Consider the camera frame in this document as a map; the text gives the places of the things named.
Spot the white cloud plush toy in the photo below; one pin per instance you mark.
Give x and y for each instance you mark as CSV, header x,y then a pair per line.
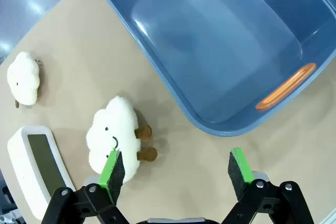
x,y
113,132
23,77

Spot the white digital clock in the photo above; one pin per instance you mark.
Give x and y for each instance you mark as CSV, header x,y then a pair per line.
x,y
39,166

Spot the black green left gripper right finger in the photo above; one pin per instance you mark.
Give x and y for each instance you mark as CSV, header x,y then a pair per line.
x,y
240,174

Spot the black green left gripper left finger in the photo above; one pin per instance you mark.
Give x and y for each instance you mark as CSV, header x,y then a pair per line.
x,y
110,174

